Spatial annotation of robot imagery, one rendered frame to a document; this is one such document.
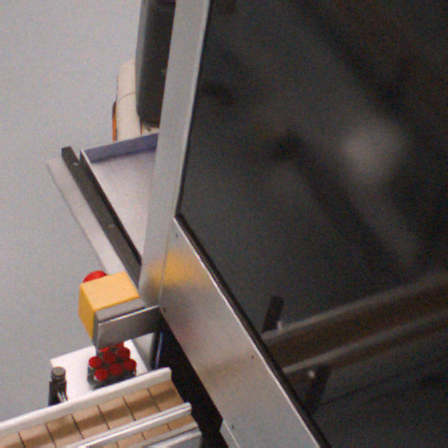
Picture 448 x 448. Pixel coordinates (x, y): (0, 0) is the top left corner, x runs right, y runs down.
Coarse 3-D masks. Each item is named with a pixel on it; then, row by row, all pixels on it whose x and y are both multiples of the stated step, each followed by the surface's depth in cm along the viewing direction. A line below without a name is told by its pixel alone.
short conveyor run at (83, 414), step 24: (120, 384) 145; (144, 384) 146; (168, 384) 151; (48, 408) 141; (72, 408) 142; (96, 408) 146; (120, 408) 147; (144, 408) 147; (168, 408) 148; (0, 432) 138; (24, 432) 142; (48, 432) 143; (72, 432) 143; (96, 432) 144; (120, 432) 140; (144, 432) 145; (168, 432) 145; (192, 432) 145
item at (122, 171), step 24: (120, 144) 186; (144, 144) 189; (96, 168) 185; (120, 168) 186; (144, 168) 187; (120, 192) 182; (144, 192) 183; (120, 216) 174; (144, 216) 179; (144, 240) 175
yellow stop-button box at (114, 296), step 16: (80, 288) 148; (96, 288) 148; (112, 288) 148; (128, 288) 149; (80, 304) 150; (96, 304) 146; (112, 304) 146; (128, 304) 147; (144, 304) 147; (96, 320) 145; (96, 336) 147
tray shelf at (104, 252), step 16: (48, 160) 185; (64, 176) 183; (64, 192) 181; (80, 192) 181; (80, 208) 179; (80, 224) 177; (96, 224) 177; (96, 240) 174; (96, 256) 173; (112, 256) 172; (112, 272) 170
